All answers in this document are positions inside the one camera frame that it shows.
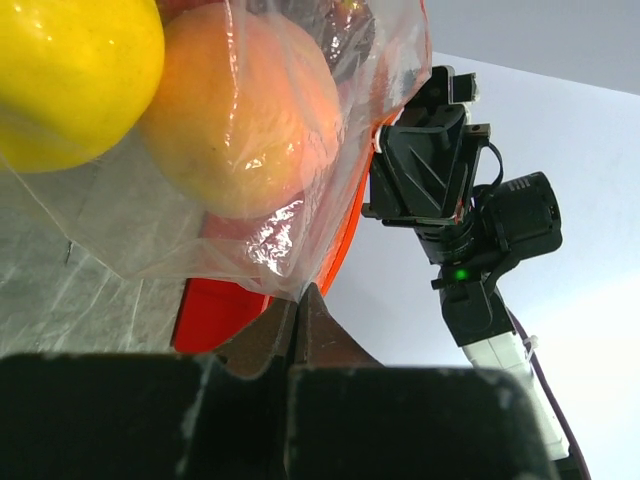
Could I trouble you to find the red plastic bin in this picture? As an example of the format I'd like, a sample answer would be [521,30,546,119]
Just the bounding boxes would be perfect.
[171,278,272,354]

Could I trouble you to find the red wrinkled fruit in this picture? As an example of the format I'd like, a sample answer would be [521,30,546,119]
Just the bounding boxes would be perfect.
[321,1,433,131]

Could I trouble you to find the clear zip top bag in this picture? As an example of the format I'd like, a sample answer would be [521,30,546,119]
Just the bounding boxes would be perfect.
[1,1,432,298]

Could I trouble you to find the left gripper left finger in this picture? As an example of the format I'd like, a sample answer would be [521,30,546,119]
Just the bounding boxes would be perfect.
[1,300,297,479]

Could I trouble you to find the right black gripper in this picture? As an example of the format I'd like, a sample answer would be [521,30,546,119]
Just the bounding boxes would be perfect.
[362,65,504,280]

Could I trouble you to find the peach fruit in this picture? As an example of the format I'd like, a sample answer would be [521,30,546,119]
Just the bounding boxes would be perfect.
[139,3,343,219]

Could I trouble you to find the yellow pear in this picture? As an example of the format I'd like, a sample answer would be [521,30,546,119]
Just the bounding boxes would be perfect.
[1,1,164,173]

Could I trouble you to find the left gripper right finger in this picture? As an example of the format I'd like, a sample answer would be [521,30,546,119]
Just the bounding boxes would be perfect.
[287,285,558,479]

